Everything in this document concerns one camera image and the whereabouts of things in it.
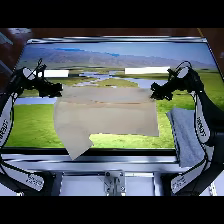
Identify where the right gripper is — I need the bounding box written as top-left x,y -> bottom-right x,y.
149,81 -> 175,102

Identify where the cream shirt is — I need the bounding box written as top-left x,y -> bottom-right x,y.
53,85 -> 160,161

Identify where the silver frame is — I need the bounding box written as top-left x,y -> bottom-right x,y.
0,35 -> 224,197

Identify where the grey garment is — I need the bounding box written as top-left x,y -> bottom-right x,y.
165,107 -> 206,169

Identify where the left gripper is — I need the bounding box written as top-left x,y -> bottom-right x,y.
38,81 -> 64,99

